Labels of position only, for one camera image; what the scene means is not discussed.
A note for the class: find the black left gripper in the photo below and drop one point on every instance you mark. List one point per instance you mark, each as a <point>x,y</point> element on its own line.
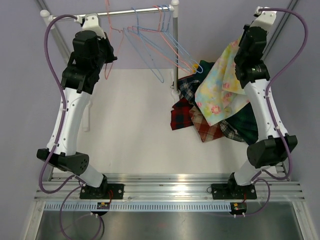
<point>105,42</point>

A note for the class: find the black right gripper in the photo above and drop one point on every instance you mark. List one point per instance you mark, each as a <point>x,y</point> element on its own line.
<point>245,28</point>

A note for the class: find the blue hanger of green skirt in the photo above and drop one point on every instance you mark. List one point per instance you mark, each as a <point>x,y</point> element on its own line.
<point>136,40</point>

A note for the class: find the pastel floral skirt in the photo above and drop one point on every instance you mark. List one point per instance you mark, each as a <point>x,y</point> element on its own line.
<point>223,73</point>

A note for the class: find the navy white plaid skirt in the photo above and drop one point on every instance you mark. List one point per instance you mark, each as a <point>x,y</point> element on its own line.
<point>188,86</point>

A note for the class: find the dark green plaid skirt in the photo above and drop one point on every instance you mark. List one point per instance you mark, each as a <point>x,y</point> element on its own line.
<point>243,121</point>

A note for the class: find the rust beige plaid skirt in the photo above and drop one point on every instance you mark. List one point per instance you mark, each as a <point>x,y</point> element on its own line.
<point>206,133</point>

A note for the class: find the red navy plaid skirt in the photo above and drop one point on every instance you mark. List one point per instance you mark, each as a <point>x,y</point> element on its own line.
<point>180,117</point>

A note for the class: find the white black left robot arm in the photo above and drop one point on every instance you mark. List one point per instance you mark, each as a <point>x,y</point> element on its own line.
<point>91,51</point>

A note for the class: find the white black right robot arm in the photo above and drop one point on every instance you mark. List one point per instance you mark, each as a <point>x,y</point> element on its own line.
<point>274,144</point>

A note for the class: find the yellow plastic bin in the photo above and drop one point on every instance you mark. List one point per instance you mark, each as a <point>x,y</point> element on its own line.
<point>194,68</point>

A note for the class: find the white metal clothes rack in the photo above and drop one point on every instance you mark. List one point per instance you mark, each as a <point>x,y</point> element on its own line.
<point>65,52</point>

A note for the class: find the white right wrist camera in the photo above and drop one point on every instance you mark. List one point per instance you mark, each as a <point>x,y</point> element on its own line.
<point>264,18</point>

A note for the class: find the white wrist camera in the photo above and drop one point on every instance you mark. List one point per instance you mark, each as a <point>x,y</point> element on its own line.
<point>264,18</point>
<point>91,22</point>

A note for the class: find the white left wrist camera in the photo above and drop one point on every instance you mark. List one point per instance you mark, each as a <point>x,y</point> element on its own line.
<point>91,22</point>

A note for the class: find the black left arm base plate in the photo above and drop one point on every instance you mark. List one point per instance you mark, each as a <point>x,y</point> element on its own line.
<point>114,191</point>

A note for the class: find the aluminium rail frame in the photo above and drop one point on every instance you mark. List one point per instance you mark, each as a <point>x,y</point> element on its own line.
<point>165,188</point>

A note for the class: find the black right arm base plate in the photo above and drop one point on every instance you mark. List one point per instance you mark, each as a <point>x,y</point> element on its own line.
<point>221,191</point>

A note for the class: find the slotted white cable duct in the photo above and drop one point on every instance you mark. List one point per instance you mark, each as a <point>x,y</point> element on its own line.
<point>119,206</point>

